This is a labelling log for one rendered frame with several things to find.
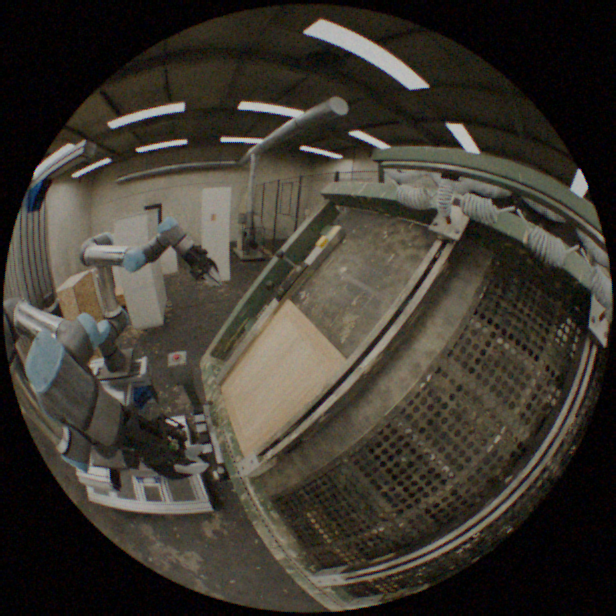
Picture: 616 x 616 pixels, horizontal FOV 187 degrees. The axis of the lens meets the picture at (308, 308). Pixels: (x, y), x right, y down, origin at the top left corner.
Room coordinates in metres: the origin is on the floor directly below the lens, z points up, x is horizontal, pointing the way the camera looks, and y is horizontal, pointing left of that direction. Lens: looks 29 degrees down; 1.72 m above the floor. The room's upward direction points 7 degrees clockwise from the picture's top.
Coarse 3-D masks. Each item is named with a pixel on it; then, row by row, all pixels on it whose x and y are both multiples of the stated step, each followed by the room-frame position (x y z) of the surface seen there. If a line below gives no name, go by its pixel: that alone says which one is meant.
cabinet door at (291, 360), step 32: (288, 320) 0.69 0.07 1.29; (256, 352) 0.65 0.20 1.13; (288, 352) 0.57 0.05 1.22; (320, 352) 0.50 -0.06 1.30; (224, 384) 0.60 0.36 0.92; (256, 384) 0.52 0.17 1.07; (288, 384) 0.46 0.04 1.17; (320, 384) 0.41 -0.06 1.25; (256, 416) 0.40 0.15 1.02; (288, 416) 0.36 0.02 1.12; (256, 448) 0.28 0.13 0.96
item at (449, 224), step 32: (448, 192) 0.47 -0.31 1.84; (448, 224) 0.51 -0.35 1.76; (448, 256) 0.47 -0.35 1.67; (416, 288) 0.47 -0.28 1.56; (384, 320) 0.43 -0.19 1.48; (416, 320) 0.43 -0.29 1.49; (384, 352) 0.38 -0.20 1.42; (352, 384) 0.33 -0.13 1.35; (320, 416) 0.29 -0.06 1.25; (288, 448) 0.25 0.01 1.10
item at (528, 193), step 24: (384, 168) 0.65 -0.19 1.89; (408, 168) 0.57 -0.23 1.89; (432, 168) 0.50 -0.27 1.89; (456, 168) 0.44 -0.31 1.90; (408, 192) 0.55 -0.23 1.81; (528, 192) 0.27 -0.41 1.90; (480, 216) 0.37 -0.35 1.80; (576, 216) 0.15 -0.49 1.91; (552, 240) 0.20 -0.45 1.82; (600, 240) 0.08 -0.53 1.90; (600, 288) 0.06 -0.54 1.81
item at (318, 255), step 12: (336, 240) 0.90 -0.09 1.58; (312, 252) 0.89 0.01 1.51; (324, 252) 0.87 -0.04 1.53; (312, 264) 0.84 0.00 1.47; (300, 276) 0.81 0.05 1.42; (276, 300) 0.79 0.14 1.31; (264, 312) 0.78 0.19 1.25; (276, 312) 0.76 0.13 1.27; (264, 324) 0.73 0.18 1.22; (252, 336) 0.71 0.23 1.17; (240, 348) 0.69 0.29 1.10; (228, 360) 0.68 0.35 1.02; (228, 372) 0.63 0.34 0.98
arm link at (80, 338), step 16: (16, 304) -0.02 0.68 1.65; (16, 320) -0.03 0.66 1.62; (32, 320) 0.02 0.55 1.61; (48, 320) 0.06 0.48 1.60; (64, 320) 0.10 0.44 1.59; (80, 320) 0.12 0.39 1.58; (16, 336) -0.06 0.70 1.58; (32, 336) 0.00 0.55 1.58; (64, 336) 0.07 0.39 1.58; (80, 336) 0.10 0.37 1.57; (96, 336) 0.14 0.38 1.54; (80, 352) 0.08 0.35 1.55
